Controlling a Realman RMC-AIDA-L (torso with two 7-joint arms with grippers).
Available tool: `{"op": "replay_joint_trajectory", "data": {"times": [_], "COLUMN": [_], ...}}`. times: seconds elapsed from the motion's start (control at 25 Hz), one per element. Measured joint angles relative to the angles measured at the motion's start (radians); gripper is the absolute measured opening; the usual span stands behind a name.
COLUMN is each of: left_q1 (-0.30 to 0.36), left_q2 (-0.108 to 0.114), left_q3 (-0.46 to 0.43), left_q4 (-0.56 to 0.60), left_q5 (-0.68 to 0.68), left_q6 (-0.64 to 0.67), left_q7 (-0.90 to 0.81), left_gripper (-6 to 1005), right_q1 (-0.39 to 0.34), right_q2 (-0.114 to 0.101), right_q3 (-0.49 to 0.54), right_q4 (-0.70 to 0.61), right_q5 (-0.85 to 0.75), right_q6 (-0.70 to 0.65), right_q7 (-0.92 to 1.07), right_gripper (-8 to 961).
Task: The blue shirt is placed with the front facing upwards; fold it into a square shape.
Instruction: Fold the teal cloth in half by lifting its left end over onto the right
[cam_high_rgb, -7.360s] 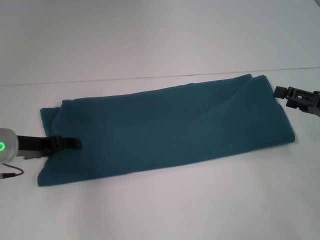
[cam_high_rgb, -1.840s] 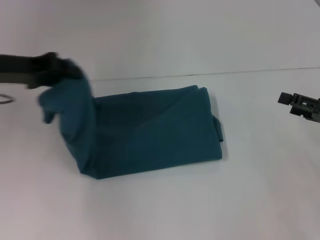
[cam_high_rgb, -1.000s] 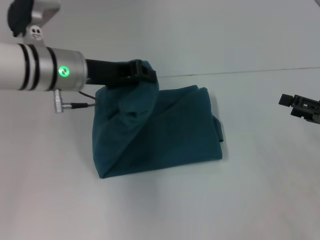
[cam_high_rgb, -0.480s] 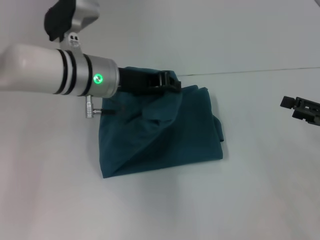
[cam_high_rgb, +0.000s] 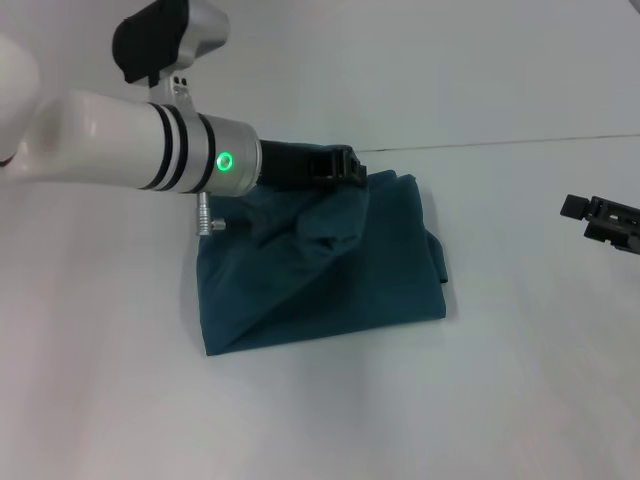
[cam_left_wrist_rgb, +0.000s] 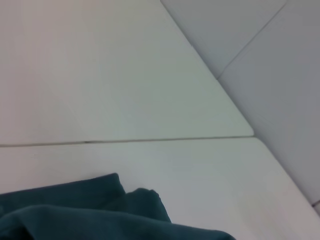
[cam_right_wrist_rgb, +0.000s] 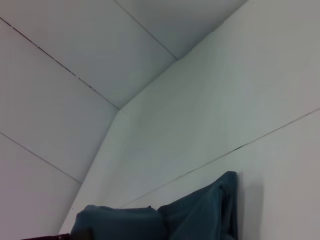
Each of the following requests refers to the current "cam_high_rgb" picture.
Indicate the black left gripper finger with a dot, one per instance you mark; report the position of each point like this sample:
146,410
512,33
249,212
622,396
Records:
347,167

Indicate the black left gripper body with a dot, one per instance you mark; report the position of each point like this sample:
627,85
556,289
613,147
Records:
290,165

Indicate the teal T-shirt pink FREE print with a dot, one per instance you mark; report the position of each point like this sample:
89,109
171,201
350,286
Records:
350,260

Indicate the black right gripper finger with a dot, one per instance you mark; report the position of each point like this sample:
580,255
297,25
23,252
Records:
574,206

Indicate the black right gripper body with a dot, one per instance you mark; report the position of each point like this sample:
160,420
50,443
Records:
615,222

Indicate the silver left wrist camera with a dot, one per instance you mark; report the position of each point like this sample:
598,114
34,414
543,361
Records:
165,40

